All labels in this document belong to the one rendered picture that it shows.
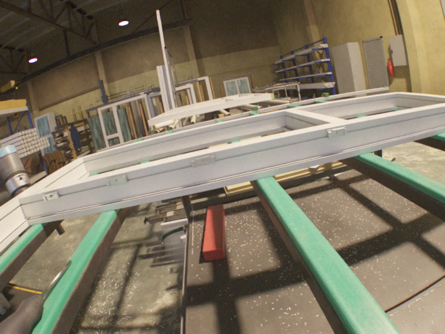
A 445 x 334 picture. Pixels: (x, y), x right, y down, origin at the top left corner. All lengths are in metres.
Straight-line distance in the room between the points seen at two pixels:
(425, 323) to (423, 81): 7.09
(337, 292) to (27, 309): 0.32
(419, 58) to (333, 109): 6.48
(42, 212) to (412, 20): 7.62
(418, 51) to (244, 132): 6.78
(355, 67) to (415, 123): 8.98
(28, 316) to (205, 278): 0.51
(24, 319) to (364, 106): 1.17
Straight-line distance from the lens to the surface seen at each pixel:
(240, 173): 0.52
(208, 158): 0.50
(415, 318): 0.59
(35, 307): 0.33
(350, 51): 9.64
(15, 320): 0.31
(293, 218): 0.36
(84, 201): 0.61
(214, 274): 0.72
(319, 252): 0.29
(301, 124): 0.81
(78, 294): 0.39
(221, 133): 0.92
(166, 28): 12.56
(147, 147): 0.95
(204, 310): 0.63
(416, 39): 7.48
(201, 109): 2.93
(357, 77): 9.69
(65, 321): 0.36
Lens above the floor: 1.05
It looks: 17 degrees down
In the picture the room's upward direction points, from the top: 12 degrees counter-clockwise
